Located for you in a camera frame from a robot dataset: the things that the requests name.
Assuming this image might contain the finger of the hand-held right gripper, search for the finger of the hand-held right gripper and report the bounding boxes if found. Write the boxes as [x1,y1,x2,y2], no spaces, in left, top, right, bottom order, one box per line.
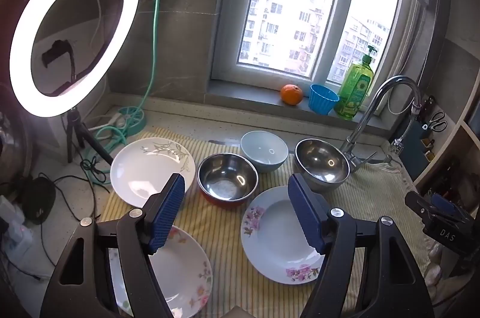
[404,190,437,225]
[429,192,471,225]

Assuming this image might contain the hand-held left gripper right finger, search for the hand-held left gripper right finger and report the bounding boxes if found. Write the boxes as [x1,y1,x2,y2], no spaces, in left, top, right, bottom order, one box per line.
[287,173,436,318]

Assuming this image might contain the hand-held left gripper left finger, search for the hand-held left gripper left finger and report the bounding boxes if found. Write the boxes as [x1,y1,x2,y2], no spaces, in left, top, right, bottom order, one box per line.
[39,173,186,318]

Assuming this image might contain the purple flower deep plate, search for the purple flower deep plate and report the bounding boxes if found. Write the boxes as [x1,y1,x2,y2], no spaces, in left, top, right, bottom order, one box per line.
[241,185,331,283]

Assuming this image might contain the white leaf print plate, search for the white leaf print plate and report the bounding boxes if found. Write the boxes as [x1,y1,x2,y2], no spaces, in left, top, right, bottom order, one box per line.
[110,138,196,208]

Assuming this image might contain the pink flower deep plate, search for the pink flower deep plate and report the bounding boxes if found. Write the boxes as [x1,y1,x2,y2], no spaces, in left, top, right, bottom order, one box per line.
[109,224,213,318]

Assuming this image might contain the large steel bowl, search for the large steel bowl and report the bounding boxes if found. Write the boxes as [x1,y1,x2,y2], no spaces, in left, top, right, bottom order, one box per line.
[294,139,350,193]

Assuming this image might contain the red steel bowl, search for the red steel bowl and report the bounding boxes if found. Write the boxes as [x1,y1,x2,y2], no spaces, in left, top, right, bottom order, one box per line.
[197,153,259,207]

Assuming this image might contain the light blue ceramic bowl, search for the light blue ceramic bowl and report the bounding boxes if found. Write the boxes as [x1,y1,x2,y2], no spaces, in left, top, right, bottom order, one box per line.
[240,130,289,173]

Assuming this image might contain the person's right hand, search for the person's right hand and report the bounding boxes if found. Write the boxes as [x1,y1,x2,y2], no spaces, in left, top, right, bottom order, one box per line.
[425,241,445,289]

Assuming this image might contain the dark knife holder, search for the dark knife holder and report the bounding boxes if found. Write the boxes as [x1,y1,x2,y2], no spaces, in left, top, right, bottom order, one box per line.
[401,97,447,180]

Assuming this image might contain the striped yellow cloth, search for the striped yellow cloth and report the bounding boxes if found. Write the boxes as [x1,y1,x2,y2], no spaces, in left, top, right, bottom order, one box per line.
[99,128,432,318]

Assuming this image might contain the scissors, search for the scissors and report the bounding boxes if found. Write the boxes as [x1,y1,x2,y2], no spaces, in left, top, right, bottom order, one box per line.
[427,111,447,133]

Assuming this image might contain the white shelf unit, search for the white shelf unit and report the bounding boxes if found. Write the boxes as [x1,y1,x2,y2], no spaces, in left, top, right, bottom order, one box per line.
[410,52,480,289]

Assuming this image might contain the round teal power strip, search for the round teal power strip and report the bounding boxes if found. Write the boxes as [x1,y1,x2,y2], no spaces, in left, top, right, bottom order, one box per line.
[119,107,145,137]

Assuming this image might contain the white plug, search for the white plug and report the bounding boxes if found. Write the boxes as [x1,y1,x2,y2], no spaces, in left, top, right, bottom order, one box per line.
[84,113,126,129]

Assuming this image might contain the chrome faucet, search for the chrome faucet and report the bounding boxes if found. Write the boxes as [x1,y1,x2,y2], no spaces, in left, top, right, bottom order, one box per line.
[339,75,424,172]

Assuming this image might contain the blue ribbed cup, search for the blue ribbed cup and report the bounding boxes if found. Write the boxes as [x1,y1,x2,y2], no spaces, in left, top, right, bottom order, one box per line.
[308,83,340,115]

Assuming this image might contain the orange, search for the orange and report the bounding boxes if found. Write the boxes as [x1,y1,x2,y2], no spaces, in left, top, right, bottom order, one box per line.
[280,83,304,106]

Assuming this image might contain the black tripod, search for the black tripod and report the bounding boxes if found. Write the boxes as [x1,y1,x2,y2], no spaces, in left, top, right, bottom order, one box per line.
[62,108,113,165]

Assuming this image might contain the green dish soap bottle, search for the green dish soap bottle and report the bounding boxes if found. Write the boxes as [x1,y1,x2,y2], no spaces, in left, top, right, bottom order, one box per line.
[334,45,379,121]

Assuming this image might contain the white plastic bag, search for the white plastic bag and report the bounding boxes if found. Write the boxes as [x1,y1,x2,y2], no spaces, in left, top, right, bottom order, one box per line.
[0,194,34,266]

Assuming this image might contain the window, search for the window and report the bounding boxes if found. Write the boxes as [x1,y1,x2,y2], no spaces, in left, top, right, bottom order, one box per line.
[210,0,428,116]

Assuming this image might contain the black phone clamp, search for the black phone clamp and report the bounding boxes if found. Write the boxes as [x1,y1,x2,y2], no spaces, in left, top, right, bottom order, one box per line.
[41,40,77,79]

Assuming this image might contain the black cable bundle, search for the black cable bundle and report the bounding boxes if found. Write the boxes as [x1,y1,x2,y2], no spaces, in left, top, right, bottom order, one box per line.
[80,157,111,187]

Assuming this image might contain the teal power cable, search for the teal power cable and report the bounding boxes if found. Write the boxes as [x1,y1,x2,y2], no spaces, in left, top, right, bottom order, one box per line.
[84,0,177,187]

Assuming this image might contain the white cable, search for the white cable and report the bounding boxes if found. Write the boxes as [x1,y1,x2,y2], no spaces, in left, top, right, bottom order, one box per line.
[89,0,107,46]

